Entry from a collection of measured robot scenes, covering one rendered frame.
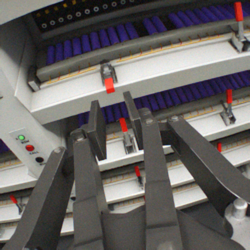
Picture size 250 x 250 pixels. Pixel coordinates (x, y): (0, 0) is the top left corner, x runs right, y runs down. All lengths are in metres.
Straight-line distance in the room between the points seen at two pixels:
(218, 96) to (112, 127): 0.29
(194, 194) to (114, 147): 0.47
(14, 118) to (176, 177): 0.50
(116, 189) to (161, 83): 0.41
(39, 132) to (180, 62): 0.31
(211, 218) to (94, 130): 0.89
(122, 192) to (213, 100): 0.39
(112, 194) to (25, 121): 0.39
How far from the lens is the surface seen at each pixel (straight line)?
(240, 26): 0.43
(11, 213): 0.83
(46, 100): 0.39
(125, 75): 0.36
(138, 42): 0.39
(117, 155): 0.49
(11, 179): 0.61
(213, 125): 0.54
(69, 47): 0.45
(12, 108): 0.39
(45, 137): 0.43
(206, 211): 1.01
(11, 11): 0.33
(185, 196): 0.85
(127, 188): 0.66
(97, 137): 0.16
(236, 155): 0.74
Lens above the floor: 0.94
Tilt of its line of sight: 43 degrees down
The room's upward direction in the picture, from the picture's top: 17 degrees counter-clockwise
